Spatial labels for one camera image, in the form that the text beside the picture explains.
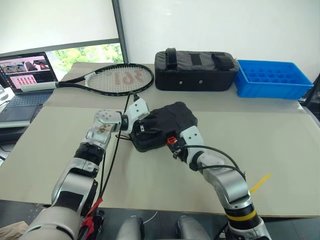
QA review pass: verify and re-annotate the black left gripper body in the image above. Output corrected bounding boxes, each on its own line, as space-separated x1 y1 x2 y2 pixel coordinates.
131 116 151 138

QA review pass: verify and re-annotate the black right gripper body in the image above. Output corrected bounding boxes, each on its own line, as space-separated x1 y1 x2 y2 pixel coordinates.
167 139 188 163

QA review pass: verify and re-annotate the black plastic tool case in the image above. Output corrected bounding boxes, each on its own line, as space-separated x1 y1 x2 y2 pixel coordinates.
129 100 200 154

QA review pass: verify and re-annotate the black tennis racket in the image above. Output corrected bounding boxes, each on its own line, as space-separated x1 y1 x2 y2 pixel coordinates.
20 62 155 97

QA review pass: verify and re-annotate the black grey fabric bag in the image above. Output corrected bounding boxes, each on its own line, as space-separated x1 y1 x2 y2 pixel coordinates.
153 47 240 92

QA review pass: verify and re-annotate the rounded silver robot leg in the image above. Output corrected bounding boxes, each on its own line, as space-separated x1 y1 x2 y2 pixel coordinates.
175 215 211 240
117 215 146 240

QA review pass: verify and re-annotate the yellow tape strip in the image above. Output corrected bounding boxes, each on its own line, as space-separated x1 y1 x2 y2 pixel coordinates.
249 173 273 194

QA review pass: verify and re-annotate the red tape wrap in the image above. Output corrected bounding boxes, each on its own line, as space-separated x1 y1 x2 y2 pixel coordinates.
79 196 105 236

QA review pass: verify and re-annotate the blue plastic divided crate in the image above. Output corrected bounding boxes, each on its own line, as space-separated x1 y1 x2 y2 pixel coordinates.
233 58 315 101

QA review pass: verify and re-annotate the open laptop computer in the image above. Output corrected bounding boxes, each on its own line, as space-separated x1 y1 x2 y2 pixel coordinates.
0 51 60 129

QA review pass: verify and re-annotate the black mesh chair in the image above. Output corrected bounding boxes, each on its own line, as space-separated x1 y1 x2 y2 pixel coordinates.
298 74 320 124

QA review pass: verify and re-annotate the tan fabric piece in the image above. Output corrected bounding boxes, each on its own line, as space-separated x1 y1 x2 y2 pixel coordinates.
0 220 29 240

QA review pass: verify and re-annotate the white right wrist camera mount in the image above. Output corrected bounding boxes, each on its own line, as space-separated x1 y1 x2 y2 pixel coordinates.
180 125 206 164

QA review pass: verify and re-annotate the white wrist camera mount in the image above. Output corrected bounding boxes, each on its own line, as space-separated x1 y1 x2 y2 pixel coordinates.
124 97 151 134
180 125 206 164

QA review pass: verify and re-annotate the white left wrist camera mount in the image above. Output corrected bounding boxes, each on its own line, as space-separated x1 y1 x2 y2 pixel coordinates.
124 97 151 134

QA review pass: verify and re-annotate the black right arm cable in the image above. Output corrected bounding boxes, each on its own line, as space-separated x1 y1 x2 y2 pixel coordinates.
174 144 248 180

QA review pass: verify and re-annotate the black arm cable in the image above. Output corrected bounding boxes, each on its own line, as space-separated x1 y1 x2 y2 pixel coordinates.
174 144 248 180
98 91 141 201

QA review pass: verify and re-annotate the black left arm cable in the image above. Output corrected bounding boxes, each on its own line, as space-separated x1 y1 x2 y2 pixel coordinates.
98 91 141 201

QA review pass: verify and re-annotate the thin white cable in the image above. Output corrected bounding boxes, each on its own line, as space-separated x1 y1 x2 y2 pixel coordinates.
144 210 159 224

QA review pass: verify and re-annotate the grey window frame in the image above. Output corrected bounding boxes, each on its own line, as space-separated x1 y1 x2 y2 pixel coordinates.
0 0 130 64

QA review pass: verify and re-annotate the black support frame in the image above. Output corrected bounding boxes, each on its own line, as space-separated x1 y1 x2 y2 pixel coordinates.
92 209 105 240

